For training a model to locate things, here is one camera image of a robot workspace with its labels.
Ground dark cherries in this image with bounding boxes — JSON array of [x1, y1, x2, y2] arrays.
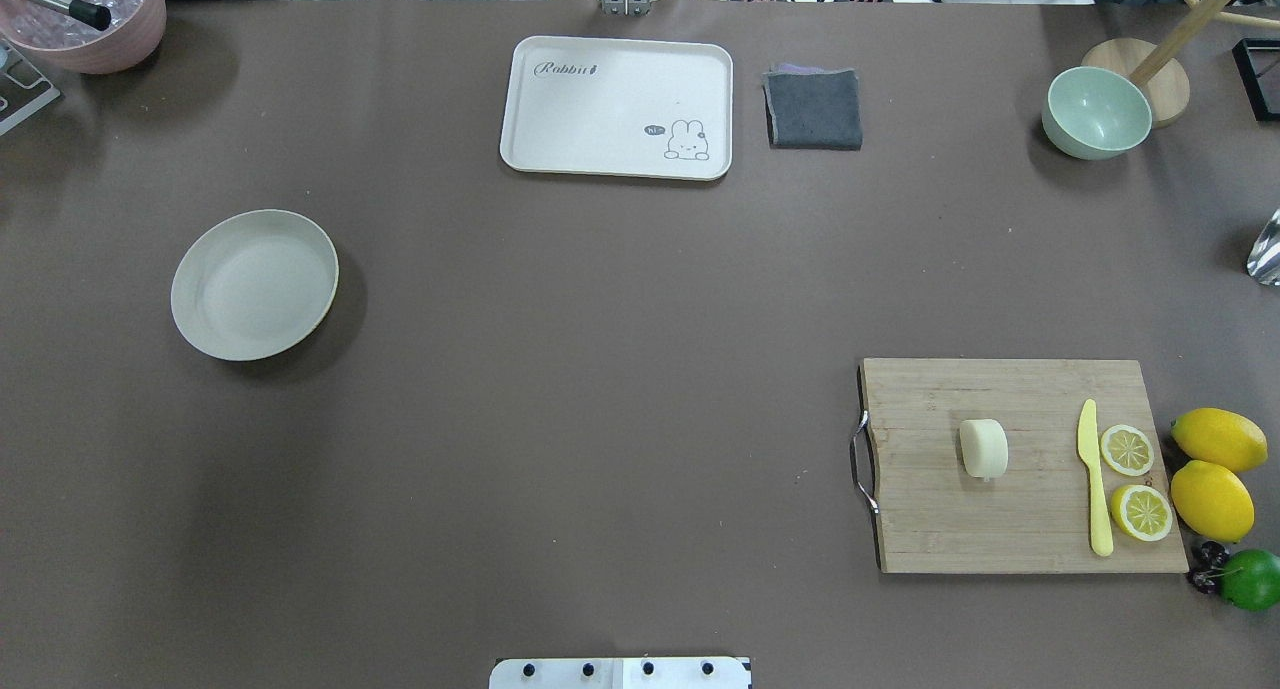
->
[[1187, 540, 1231, 596]]

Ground beige round plate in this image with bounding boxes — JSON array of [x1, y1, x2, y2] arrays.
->
[[170, 209, 340, 361]]

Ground lower lemon half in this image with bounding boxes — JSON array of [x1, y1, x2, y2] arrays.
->
[[1108, 484, 1176, 543]]

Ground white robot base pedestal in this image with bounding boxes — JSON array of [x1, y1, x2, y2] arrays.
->
[[488, 656, 753, 688]]

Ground upper lemon half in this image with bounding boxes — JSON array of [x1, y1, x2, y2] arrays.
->
[[1100, 424, 1157, 478]]

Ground lemon half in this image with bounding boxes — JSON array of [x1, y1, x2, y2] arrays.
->
[[1108, 484, 1176, 543], [1100, 424, 1157, 478]]

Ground whole lemon near lime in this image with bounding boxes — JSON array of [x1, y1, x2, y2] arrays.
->
[[1170, 460, 1254, 543]]

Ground cream rabbit tray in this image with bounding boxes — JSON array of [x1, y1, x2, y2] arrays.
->
[[499, 36, 733, 181]]

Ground mint green bowl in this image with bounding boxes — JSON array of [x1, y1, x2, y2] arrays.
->
[[1041, 67, 1153, 160]]

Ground green lime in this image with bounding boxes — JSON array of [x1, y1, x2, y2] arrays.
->
[[1221, 549, 1279, 612]]

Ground metal scoop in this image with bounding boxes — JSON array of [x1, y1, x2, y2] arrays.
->
[[1244, 209, 1280, 287]]

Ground wooden cup rack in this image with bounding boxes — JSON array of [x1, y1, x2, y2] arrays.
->
[[1082, 0, 1277, 128]]

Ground whole lemon outer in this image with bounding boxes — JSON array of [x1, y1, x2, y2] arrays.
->
[[1170, 407, 1268, 473]]

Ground bamboo cutting board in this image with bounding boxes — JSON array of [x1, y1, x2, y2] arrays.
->
[[859, 359, 1188, 574]]

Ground pink bowl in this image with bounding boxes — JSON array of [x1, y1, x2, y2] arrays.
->
[[1, 0, 166, 74]]

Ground grey folded cloth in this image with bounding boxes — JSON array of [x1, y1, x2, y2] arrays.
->
[[763, 64, 864, 151]]

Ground yellow plastic knife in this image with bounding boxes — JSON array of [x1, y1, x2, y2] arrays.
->
[[1076, 398, 1114, 557]]

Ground black pestle in bowl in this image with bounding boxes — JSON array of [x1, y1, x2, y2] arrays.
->
[[23, 0, 113, 29]]

